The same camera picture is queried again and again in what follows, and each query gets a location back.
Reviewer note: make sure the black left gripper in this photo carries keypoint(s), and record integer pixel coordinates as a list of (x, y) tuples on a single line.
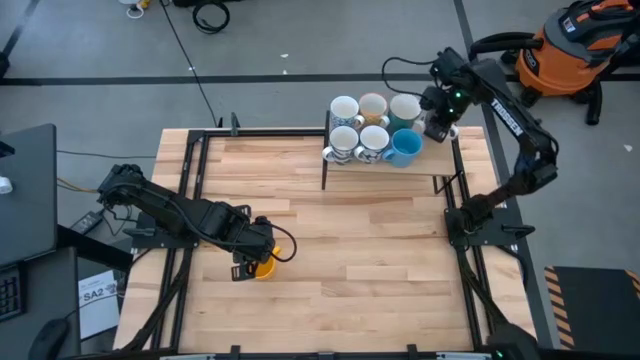
[(255, 242)]

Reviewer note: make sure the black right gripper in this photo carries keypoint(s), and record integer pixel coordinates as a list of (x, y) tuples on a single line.
[(452, 102)]

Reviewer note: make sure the yellow faceted mug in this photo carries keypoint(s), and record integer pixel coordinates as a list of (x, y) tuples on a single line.
[(266, 271)]

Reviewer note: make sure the light blue faceted mug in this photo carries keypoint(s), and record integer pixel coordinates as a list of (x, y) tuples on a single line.
[(406, 145)]

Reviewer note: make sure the blue mug white flower print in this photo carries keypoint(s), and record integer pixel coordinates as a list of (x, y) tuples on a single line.
[(374, 140)]

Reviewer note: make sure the yellow white checkered mug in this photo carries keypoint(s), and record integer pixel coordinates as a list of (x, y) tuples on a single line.
[(372, 106)]

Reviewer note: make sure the blue mug white leaf print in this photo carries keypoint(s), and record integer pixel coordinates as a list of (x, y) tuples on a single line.
[(343, 140)]

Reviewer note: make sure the white mug blue geometric pattern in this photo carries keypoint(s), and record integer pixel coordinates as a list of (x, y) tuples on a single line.
[(345, 110)]

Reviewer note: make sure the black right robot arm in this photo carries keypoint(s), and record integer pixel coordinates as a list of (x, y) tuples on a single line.
[(505, 116)]

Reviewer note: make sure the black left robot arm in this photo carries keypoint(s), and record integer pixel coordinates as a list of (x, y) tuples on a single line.
[(160, 205)]

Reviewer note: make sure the orange shop vacuum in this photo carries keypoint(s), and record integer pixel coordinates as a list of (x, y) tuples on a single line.
[(560, 65)]

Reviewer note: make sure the white printed paper sheet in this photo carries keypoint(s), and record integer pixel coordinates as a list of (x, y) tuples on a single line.
[(100, 310)]

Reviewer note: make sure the black power adapter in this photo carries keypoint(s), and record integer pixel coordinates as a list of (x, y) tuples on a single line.
[(86, 222)]

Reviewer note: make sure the grey side table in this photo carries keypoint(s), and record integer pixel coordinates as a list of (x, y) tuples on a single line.
[(50, 295)]

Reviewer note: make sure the black computer mouse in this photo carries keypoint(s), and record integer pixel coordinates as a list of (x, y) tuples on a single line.
[(47, 340)]

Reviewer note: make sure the black device with green light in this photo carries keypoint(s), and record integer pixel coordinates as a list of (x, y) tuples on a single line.
[(515, 342)]

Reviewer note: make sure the keyboard with blue keys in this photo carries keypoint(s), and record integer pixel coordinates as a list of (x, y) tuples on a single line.
[(10, 292)]

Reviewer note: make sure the black mat hazard stripes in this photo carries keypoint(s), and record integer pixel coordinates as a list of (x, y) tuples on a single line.
[(595, 310)]

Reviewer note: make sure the small white object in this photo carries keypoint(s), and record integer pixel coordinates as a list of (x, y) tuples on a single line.
[(5, 185)]

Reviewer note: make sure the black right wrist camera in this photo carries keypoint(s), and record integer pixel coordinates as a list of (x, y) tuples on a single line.
[(430, 98)]

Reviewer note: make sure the black table frame rails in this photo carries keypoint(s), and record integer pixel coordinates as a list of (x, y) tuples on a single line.
[(260, 132)]

